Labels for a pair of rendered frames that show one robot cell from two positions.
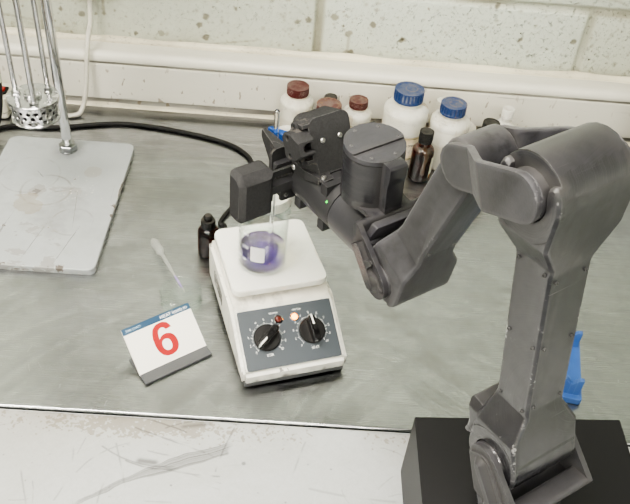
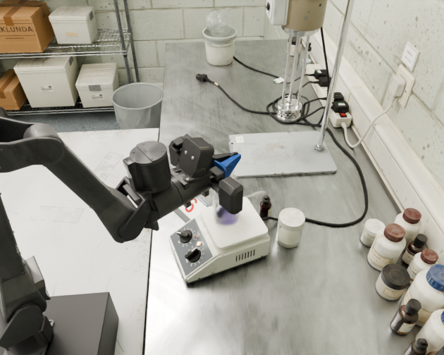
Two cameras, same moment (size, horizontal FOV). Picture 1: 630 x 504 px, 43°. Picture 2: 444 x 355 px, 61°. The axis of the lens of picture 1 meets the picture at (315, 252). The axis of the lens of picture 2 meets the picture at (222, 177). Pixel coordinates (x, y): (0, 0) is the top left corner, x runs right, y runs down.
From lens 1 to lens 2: 86 cm
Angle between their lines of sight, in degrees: 63
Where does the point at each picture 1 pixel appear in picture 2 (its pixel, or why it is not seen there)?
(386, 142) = (146, 155)
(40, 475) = not seen: hidden behind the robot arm
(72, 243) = (249, 165)
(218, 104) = (397, 194)
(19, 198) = (274, 144)
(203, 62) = (403, 165)
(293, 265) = (225, 231)
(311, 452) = (132, 275)
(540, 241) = not seen: outside the picture
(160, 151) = (341, 182)
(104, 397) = not seen: hidden behind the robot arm
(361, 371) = (187, 295)
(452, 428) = (98, 309)
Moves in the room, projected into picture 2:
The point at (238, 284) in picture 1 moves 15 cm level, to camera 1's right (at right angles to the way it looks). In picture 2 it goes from (205, 210) to (205, 266)
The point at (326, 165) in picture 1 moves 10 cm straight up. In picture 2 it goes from (182, 165) to (177, 115)
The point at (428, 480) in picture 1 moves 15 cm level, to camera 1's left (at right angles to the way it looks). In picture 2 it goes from (67, 298) to (87, 233)
